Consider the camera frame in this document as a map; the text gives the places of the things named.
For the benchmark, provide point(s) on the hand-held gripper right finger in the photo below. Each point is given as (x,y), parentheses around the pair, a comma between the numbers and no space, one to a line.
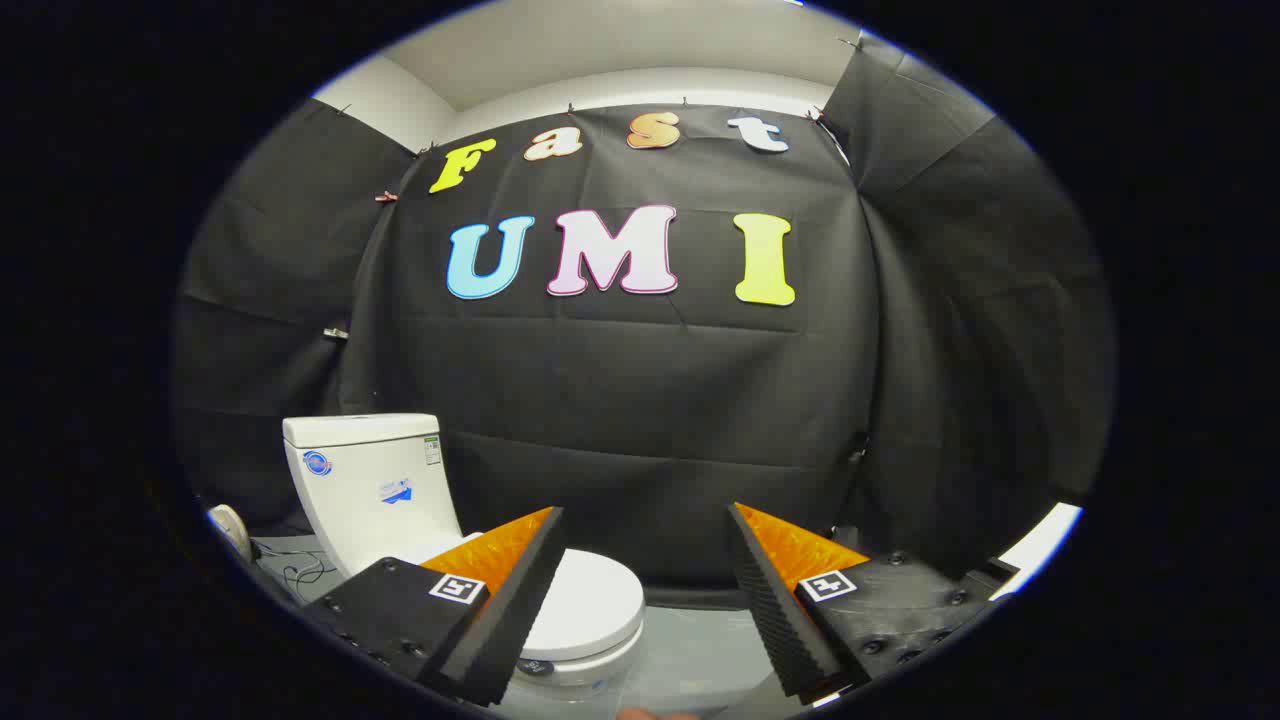
(775,610)

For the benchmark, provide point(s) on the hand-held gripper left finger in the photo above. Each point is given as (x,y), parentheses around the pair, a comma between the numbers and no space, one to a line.
(510,620)

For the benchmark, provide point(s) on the white toilet lid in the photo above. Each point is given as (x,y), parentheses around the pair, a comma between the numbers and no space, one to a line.
(590,600)

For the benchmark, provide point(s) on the white toilet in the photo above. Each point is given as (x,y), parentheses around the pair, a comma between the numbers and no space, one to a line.
(360,520)

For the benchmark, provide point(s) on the black backdrop cloth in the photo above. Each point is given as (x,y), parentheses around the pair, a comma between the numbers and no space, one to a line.
(640,400)

